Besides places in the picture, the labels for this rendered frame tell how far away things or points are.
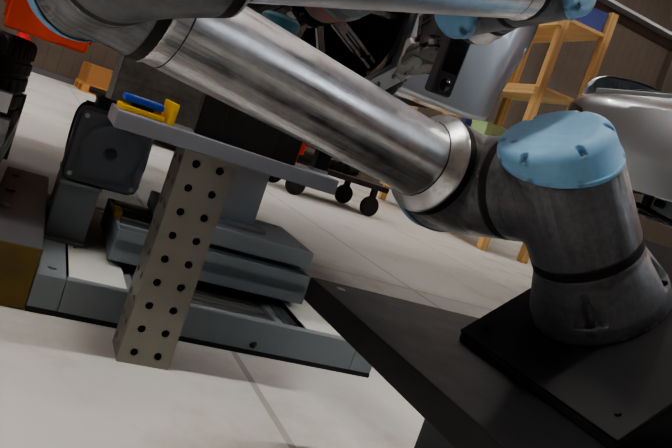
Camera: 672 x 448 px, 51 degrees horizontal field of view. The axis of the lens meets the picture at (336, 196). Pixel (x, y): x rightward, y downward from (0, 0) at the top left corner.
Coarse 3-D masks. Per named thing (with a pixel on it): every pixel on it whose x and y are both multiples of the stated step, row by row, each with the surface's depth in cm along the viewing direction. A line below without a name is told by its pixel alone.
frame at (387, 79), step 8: (408, 16) 180; (416, 16) 175; (408, 24) 179; (416, 24) 175; (408, 32) 180; (416, 32) 176; (400, 40) 180; (400, 48) 180; (400, 56) 177; (392, 64) 180; (376, 72) 179; (384, 72) 175; (392, 72) 176; (368, 80) 174; (376, 80) 174; (384, 80) 175; (392, 80) 176; (400, 80) 177; (384, 88) 176
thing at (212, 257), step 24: (120, 216) 175; (144, 216) 188; (120, 240) 162; (144, 240) 164; (216, 264) 171; (240, 264) 173; (264, 264) 181; (288, 264) 186; (240, 288) 175; (264, 288) 177; (288, 288) 179
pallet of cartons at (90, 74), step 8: (88, 64) 1018; (80, 72) 1048; (88, 72) 998; (96, 72) 999; (104, 72) 1003; (80, 80) 1021; (88, 80) 996; (96, 80) 1001; (104, 80) 1006; (80, 88) 1023; (88, 88) 998; (104, 88) 1008; (104, 96) 1042
